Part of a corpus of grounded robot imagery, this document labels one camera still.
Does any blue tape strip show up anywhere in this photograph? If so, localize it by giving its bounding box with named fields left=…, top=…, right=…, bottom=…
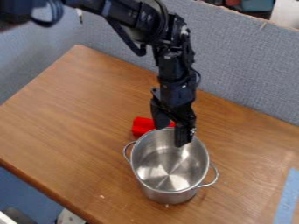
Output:
left=274, top=168, right=299, bottom=224

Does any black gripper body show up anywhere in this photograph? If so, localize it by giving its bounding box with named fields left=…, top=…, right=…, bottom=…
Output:
left=151, top=69, right=199, bottom=123

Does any red plastic block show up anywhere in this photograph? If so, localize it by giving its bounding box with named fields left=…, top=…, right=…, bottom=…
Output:
left=131, top=116, right=178, bottom=138

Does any stainless steel pot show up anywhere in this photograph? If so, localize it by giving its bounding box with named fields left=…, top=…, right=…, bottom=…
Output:
left=123, top=128, right=221, bottom=204

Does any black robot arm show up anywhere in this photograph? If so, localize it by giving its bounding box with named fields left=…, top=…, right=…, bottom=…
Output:
left=0, top=0, right=202, bottom=147

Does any grey fabric partition panel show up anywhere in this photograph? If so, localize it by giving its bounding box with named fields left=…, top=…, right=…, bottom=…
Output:
left=79, top=0, right=299, bottom=126

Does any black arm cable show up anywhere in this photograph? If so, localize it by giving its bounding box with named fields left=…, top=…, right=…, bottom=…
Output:
left=105, top=16, right=149, bottom=57

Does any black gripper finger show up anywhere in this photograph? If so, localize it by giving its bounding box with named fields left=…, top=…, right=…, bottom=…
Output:
left=151, top=101, right=171, bottom=130
left=174, top=115, right=197, bottom=147

